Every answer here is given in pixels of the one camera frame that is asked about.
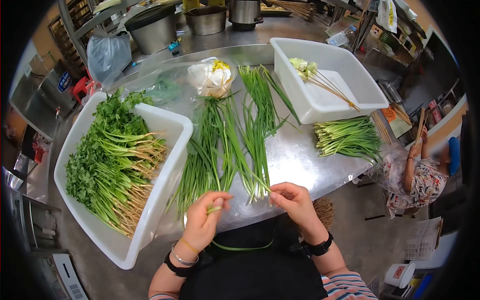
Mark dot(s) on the person's right hand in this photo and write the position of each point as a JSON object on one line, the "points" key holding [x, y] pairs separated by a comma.
{"points": [[300, 210]]}

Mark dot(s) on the person's left hand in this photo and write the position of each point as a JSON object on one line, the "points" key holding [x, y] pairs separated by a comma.
{"points": [[202, 225]]}

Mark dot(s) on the person's right thumb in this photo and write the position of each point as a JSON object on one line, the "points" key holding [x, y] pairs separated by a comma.
{"points": [[279, 198]]}

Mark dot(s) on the person's left index finger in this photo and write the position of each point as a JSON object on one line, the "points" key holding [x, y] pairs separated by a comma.
{"points": [[213, 195]]}

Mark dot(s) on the person's right index finger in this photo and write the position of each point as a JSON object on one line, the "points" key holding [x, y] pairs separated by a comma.
{"points": [[288, 186]]}

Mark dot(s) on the person's left thumb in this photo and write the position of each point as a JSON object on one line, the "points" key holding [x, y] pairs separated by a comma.
{"points": [[216, 205]]}

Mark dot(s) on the short chive piece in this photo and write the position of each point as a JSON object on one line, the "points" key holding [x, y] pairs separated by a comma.
{"points": [[213, 210]]}

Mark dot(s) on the straw broom head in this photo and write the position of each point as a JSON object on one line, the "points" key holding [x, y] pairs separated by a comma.
{"points": [[324, 213]]}

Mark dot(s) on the pile of green chives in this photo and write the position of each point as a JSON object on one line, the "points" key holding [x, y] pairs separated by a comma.
{"points": [[204, 150], [257, 123]]}

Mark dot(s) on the long chive leaf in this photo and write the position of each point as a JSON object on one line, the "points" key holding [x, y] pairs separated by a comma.
{"points": [[243, 248]]}

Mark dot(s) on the large white plastic tub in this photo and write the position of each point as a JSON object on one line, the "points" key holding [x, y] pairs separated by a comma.
{"points": [[165, 176]]}

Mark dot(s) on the black wrist band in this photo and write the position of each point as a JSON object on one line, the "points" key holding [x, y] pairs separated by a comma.
{"points": [[318, 247], [180, 269]]}

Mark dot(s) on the pile of trimmed chive stems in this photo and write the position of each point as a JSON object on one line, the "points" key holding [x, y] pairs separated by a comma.
{"points": [[348, 137]]}

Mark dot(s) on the pile of bamboo skewers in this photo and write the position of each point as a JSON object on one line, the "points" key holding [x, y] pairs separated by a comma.
{"points": [[380, 127]]}

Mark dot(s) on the pile of green coriander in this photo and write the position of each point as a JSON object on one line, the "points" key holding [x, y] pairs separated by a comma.
{"points": [[108, 165]]}

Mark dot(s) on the bundle of vegetable skewers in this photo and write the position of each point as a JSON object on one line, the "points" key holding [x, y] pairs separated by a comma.
{"points": [[318, 80]]}

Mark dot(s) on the clear plastic bowl with wrappers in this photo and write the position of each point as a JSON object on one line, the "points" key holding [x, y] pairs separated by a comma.
{"points": [[212, 78]]}

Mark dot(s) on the clear plastic bag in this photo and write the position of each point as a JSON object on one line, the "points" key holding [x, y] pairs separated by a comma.
{"points": [[161, 86]]}

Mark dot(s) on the white plastic bucket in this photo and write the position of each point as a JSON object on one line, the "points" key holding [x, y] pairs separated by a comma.
{"points": [[399, 275]]}

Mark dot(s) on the bamboo skewers bunch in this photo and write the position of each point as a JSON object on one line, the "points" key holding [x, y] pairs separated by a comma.
{"points": [[420, 125]]}

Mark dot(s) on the white plastic crate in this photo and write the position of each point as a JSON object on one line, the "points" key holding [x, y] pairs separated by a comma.
{"points": [[423, 240]]}

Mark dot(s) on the small blue tool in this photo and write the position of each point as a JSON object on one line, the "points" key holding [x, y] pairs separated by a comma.
{"points": [[174, 45]]}

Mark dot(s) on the clear plastic bottle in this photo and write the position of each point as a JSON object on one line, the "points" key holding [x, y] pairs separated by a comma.
{"points": [[339, 37]]}

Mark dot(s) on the red plastic stool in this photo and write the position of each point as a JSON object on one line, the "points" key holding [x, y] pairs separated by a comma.
{"points": [[82, 88]]}

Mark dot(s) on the grey plastic bag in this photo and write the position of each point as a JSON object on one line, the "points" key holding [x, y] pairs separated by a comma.
{"points": [[108, 56]]}

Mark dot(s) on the wide steel pot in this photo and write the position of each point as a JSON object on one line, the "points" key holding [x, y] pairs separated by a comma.
{"points": [[205, 20]]}

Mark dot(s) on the steel pot with black lid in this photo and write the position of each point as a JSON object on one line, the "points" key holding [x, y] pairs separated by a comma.
{"points": [[152, 30]]}

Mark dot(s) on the tray of bamboo skewers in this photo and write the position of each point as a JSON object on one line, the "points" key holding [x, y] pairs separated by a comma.
{"points": [[288, 8]]}

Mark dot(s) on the tall steel pot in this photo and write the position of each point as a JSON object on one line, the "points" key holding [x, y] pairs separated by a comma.
{"points": [[244, 13]]}

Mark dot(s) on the cluttered storage shelf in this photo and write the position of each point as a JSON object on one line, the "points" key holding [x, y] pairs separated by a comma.
{"points": [[397, 41]]}

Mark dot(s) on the steel cabinet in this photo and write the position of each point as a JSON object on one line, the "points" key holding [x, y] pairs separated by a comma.
{"points": [[41, 101]]}

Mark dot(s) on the white bag with yellow print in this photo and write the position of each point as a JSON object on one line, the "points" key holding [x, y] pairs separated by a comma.
{"points": [[387, 15]]}

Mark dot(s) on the metal tray rack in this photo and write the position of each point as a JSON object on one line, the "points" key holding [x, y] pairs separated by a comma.
{"points": [[71, 33]]}

